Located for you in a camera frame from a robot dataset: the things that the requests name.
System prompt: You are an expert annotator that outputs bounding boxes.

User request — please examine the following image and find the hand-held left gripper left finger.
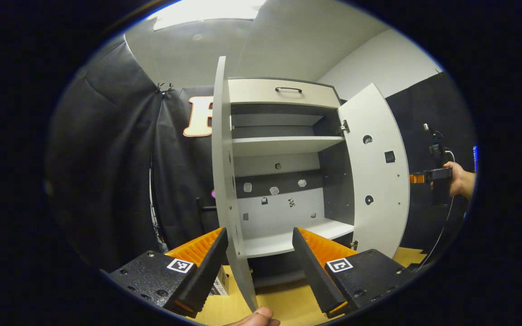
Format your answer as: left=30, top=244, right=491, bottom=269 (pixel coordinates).
left=102, top=227, right=229, bottom=318

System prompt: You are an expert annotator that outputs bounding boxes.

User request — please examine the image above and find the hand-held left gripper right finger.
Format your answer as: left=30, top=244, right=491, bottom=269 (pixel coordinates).
left=292, top=227, right=418, bottom=318

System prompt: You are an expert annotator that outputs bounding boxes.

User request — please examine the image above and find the white cabinet door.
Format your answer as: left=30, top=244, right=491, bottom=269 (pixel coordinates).
left=337, top=83, right=410, bottom=259
left=211, top=56, right=259, bottom=312

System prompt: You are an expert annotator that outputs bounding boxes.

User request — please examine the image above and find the white grey cabinet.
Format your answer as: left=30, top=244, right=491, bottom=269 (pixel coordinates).
left=227, top=77, right=357, bottom=288

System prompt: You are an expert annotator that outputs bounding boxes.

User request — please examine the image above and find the short white cabinet shelf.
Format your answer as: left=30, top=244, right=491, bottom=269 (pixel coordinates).
left=232, top=113, right=325, bottom=127

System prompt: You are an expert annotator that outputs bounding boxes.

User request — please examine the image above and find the white cabinet drawer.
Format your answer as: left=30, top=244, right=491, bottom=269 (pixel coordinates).
left=228, top=78, right=341, bottom=109

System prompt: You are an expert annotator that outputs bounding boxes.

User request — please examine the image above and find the white blue box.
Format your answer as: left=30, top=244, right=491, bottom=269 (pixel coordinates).
left=211, top=265, right=230, bottom=297

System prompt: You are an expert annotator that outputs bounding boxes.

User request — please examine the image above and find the white cable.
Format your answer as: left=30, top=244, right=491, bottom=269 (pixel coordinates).
left=417, top=151, right=455, bottom=272

